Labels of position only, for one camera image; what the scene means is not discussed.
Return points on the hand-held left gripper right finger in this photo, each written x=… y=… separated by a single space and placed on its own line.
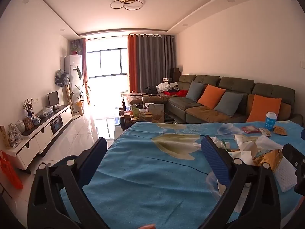
x=215 y=159

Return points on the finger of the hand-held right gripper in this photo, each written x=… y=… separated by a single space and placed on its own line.
x=296 y=158
x=303 y=134

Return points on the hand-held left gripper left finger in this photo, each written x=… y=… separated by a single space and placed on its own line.
x=95 y=157

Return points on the white foam fruit net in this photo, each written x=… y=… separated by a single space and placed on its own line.
x=284 y=176

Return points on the gold foil snack wrapper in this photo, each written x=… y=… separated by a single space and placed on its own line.
x=268 y=159

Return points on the white tissue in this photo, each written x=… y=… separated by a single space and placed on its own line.
x=269 y=144

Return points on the yellow snack wrapper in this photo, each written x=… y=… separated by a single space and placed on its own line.
x=280 y=130

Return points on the white paper cup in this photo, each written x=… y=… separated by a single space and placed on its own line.
x=245 y=145

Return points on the blue cup with white lid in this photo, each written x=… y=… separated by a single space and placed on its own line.
x=270 y=121

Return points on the small crumpled snack wrapper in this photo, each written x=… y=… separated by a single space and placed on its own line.
x=265 y=132

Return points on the pink snack packet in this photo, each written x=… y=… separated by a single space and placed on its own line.
x=250 y=130

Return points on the large orange cushion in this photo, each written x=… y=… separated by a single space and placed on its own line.
x=263 y=108

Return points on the cluster of glass jars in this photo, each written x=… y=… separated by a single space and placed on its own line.
x=127 y=118

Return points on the tall plant in yellow pot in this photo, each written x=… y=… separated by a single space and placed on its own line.
x=79 y=106

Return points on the white and black cabinet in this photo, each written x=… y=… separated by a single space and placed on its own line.
x=43 y=136

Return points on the large blue-grey cushion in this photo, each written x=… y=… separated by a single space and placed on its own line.
x=228 y=104

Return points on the glass coffee table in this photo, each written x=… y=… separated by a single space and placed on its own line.
x=170 y=119

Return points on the blue floral blanket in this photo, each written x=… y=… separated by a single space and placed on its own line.
x=154 y=171

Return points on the small orange cushion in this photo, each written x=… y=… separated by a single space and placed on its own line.
x=211 y=96

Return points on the clear plastic bag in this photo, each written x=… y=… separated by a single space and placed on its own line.
x=46 y=111

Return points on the blue and white porcelain jar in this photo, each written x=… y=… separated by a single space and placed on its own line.
x=36 y=120

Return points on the small blue-grey cushion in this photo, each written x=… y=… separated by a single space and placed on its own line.
x=195 y=91

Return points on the black monitor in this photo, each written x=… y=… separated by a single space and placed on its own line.
x=53 y=98

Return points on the ornate tin box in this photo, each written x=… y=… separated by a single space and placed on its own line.
x=29 y=123

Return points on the red cloth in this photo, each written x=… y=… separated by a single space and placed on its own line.
x=180 y=93

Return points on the green and brown sofa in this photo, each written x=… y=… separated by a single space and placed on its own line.
x=236 y=83

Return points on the white ceramic jar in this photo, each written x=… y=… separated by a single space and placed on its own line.
x=20 y=127

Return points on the clear plastic package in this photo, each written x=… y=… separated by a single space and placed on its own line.
x=14 y=136

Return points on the plant in blue vase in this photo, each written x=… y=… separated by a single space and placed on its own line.
x=28 y=107

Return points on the white standing air conditioner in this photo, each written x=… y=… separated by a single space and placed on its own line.
x=73 y=76

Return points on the orange plastic bag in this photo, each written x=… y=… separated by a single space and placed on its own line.
x=10 y=171

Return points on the covered standing fan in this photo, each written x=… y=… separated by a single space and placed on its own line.
x=62 y=77

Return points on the grey and orange curtain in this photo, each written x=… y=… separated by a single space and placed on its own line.
x=152 y=62
x=82 y=71

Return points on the black clothes pile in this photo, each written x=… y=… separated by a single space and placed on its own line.
x=151 y=90

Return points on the white clothes pile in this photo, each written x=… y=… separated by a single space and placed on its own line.
x=166 y=86

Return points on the tall gold box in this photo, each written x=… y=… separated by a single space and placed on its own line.
x=4 y=137

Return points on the brown cardboard boxes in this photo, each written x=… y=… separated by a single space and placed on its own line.
x=176 y=74

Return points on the small white projector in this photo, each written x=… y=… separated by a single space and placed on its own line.
x=166 y=79

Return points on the window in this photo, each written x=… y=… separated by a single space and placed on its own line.
x=107 y=63

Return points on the small green potted plant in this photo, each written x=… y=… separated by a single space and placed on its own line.
x=75 y=50

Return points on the wall outlets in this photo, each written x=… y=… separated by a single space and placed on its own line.
x=36 y=100

